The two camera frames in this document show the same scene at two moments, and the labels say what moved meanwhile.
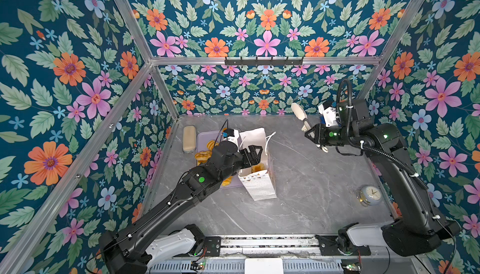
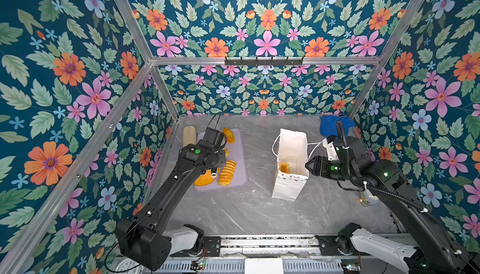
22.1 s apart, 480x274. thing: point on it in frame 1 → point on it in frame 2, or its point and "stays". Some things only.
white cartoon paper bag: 260,185 → 292,165
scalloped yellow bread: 258,167 → 285,167
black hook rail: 264,62 stays
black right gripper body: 332,136 → 332,169
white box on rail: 264,266 stays
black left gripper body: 247,161 → 220,159
